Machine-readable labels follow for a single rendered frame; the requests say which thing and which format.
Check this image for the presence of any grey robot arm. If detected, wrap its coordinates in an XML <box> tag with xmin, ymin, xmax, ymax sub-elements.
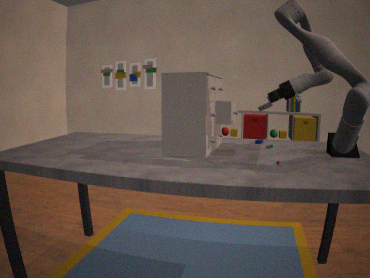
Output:
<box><xmin>274</xmin><ymin>0</ymin><xmax>370</xmax><ymax>153</ymax></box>

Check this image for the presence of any beige chest of drawers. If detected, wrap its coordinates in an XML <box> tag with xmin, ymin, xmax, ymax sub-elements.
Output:
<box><xmin>161</xmin><ymin>72</ymin><xmax>222</xmax><ymax>158</ymax></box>

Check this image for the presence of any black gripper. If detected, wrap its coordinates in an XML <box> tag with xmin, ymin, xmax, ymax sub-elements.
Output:
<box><xmin>258</xmin><ymin>77</ymin><xmax>305</xmax><ymax>112</ymax></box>

